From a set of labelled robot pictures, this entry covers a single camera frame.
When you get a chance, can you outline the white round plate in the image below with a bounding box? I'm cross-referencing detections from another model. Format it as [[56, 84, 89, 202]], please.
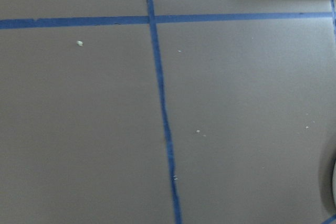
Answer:
[[331, 162, 336, 206]]

